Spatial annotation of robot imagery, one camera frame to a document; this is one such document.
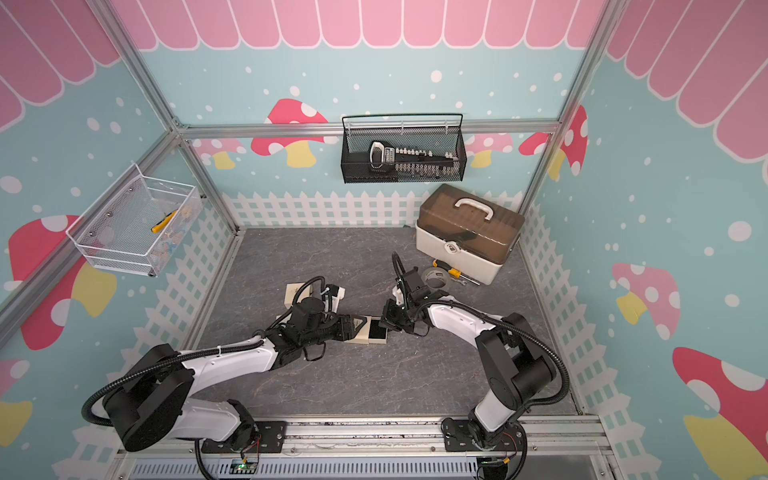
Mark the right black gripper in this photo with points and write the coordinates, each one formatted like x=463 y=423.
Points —
x=387 y=317

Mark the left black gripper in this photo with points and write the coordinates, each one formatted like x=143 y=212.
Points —
x=345 y=322

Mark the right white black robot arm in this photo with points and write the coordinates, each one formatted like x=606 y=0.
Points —
x=522 y=371

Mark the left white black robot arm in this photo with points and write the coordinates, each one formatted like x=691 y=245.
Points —
x=155 y=399

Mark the clear tape roll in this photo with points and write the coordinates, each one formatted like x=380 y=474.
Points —
x=436 y=278

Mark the brown lid white toolbox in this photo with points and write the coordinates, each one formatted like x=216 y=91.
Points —
x=473 y=235

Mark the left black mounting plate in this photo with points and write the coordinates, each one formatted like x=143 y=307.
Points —
x=267 y=437

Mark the black mounting plate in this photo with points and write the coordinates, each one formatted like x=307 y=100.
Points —
x=464 y=435
x=267 y=437

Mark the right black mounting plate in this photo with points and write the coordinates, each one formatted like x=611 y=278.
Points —
x=464 y=435

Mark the black socket bit set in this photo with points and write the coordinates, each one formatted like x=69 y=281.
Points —
x=404 y=163

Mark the small green circuit board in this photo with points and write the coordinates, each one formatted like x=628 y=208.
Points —
x=244 y=467

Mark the yellow black utility knife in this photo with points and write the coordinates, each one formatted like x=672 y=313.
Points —
x=161 y=225

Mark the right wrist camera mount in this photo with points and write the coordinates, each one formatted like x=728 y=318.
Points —
x=410 y=289

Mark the black wire wall basket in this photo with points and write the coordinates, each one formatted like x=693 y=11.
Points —
x=438 y=132

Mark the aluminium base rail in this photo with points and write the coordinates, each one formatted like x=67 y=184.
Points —
x=387 y=447

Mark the white wire wall basket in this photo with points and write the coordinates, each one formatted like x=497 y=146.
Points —
x=114 y=233

